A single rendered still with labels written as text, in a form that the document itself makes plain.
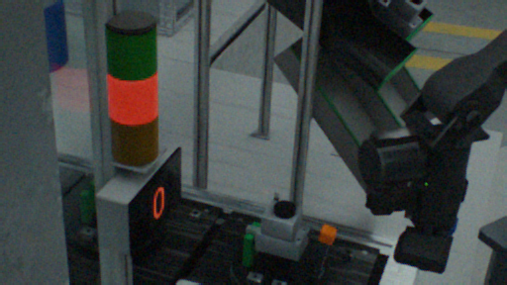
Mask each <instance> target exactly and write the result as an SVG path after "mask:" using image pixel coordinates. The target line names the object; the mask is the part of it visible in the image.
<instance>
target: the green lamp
mask: <svg viewBox="0 0 507 285"><path fill-rule="evenodd" d="M105 44H106V62H107V72H108V74H109V75H112V76H113V78H115V79H117V80H121V81H127V82H137V81H143V80H147V79H150V78H152V77H153V76H154V75H155V74H156V73H157V27H155V28H154V29H153V30H151V31H150V32H147V33H144V34H140V35H139V36H133V35H122V34H118V33H115V32H111V31H110V30H108V29H107V28H106V29H105Z"/></svg>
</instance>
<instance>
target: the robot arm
mask: <svg viewBox="0 0 507 285"><path fill-rule="evenodd" d="M506 88H507V28H506V29H505V30H504V31H503V32H502V33H500V34H499V35H498V36H497V37H496V39H495V40H492V41H491V42H490V43H489V44H488V45H487V46H486V47H484V48H482V49H481V50H479V51H478V52H475V53H471V54H467V55H463V56H462V57H460V58H456V59H454V60H452V61H451V62H449V63H448V64H446V65H445V66H443V67H442V68H439V69H438V70H436V71H435V72H434V73H432V74H431V75H430V77H429V78H428V80H427V81H426V82H425V84H424V87H423V88H422V89H421V91H419V92H418V93H417V94H416V96H415V98H414V99H413V100H412V101H411V103H410V104H409V105H408V106H407V107H406V109H405V110H404V111H403V112H402V114H401V115H399V117H401V118H402V120H403V121H404V123H405V124H406V127H405V128H398V129H392V130H376V131H371V132H370V137H369V139H366V140H364V142H363V143H362V145H361V147H360V148H359V149H358V150H357V164H359V169H360V173H361V176H362V178H363V180H364V182H365V185H366V186H367V189H366V194H367V195H366V203H365V207H366V208H367V209H369V210H370V212H371V213H372V214H373V215H374V216H390V215H391V214H392V213H393V212H403V211H405V215H404V218H407V219H410V221H411V222H412V224H413V225H414V226H415V228H413V226H409V225H407V226H406V230H405V232H403V233H402V234H401V235H400V237H398V240H397V242H396V244H395V248H394V253H393V260H394V261H395V262H396V263H401V264H405V265H409V266H412V268H416V269H420V270H421V271H425V272H428V271H429V272H433V273H437V274H443V273H444V272H445V271H446V267H447V263H448V259H449V255H450V250H451V247H452V242H453V239H454V237H452V235H453V233H454V232H455V231H456V224H457V220H459V219H458V218H457V212H459V209H460V205H461V202H463V201H464V198H465V195H466V191H467V187H468V180H467V178H466V175H467V172H466V171H467V166H468V160H469V156H470V151H471V146H472V144H473V143H479V142H484V140H488V139H489V138H490V134H489V133H488V132H487V131H485V130H484V129H483V127H482V125H483V124H484V123H485V122H486V121H487V119H488V117H489V116H490V115H491V114H492V113H493V112H494V111H495V110H496V109H498V108H499V107H500V105H501V103H502V100H503V96H504V93H505V91H506ZM428 110H429V111H430V112H431V113H432V114H433V115H434V116H435V117H436V118H437V120H438V121H439V122H440V123H441V124H436V125H433V124H432V123H431V122H430V121H429V120H428V118H427V117H426V116H425V115H424V113H426V112H427V111H428Z"/></svg>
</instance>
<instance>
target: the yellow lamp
mask: <svg viewBox="0 0 507 285"><path fill-rule="evenodd" d="M110 122H111V142H112V155H113V157H114V158H115V159H116V160H117V162H119V163H121V164H124V165H131V166H139V165H144V164H149V163H151V162H152V161H153V160H154V159H156V158H157V156H158V154H159V148H158V114H157V116H156V117H155V118H154V120H153V121H151V122H149V123H146V124H142V125H123V124H120V123H118V122H116V121H114V120H113V118H112V117H110Z"/></svg>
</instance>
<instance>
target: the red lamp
mask: <svg viewBox="0 0 507 285"><path fill-rule="evenodd" d="M107 82H108V102H110V115H111V117H112V118H113V120H114V121H116V122H118V123H120V124H123V125H142V124H146V123H149V122H151V121H153V120H154V118H155V117H156V116H157V114H158V85H157V73H156V74H155V75H154V76H153V77H152V78H150V79H147V80H143V81H137V82H127V81H121V80H117V79H115V78H113V76H112V75H109V74H107Z"/></svg>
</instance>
